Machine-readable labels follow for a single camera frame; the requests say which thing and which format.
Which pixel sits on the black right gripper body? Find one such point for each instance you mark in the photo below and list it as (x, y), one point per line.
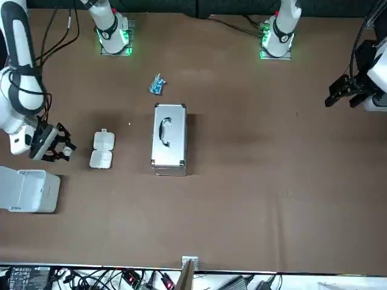
(57, 142)

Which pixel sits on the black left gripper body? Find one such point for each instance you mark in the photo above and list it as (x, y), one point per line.
(364, 57)

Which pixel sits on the white medicine bottle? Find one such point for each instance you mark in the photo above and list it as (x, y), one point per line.
(66, 150)

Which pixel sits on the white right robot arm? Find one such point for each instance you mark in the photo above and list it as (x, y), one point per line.
(21, 39)

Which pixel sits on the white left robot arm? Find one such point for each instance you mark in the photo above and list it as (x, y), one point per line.
(282, 27)

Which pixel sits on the white open pill box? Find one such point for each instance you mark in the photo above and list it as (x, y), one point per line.
(101, 160)

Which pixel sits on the white bin with open lid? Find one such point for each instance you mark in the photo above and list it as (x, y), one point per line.
(50, 193)

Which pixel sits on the blue and white packet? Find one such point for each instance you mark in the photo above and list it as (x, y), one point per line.
(157, 86)

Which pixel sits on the aluminium first aid case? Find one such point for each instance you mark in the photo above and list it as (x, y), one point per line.
(175, 136)

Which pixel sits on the black labelled power brick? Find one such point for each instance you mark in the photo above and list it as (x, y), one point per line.
(27, 276)

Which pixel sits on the red plug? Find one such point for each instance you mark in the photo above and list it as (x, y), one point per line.
(131, 278)

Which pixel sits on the black power adapter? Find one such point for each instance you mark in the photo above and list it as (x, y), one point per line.
(236, 284)

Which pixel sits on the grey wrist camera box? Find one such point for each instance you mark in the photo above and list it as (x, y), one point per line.
(42, 142)

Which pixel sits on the aluminium frame post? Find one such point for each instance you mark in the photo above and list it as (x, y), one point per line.
(189, 272)
(370, 21)

